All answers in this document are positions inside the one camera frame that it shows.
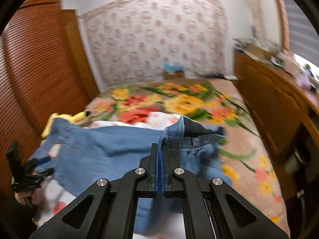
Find wooden sideboard cabinet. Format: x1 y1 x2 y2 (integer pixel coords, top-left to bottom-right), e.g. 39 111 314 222
234 51 318 200

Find brown cardboard box on cabinet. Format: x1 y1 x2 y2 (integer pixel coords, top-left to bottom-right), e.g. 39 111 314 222
247 44 272 61

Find blue denim pants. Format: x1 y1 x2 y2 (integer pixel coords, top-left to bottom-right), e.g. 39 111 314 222
32 117 225 238

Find floral brown blanket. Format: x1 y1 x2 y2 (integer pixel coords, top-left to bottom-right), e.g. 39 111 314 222
85 78 289 232

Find circle patterned lace curtain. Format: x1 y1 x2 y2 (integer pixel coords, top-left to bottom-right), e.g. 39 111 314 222
80 0 227 87

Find cardboard box with blue item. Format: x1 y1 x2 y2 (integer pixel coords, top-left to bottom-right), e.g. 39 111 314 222
163 62 184 80

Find striped window blind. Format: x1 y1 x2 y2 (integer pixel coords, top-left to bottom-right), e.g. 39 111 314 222
284 0 318 66

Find left hand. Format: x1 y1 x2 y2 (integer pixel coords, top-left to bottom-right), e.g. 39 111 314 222
15 188 43 205

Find wooden louvered wardrobe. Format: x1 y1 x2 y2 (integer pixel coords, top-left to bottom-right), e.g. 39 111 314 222
1 0 98 197

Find yellow plush toy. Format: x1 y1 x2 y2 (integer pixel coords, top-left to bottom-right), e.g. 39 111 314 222
40 111 91 139

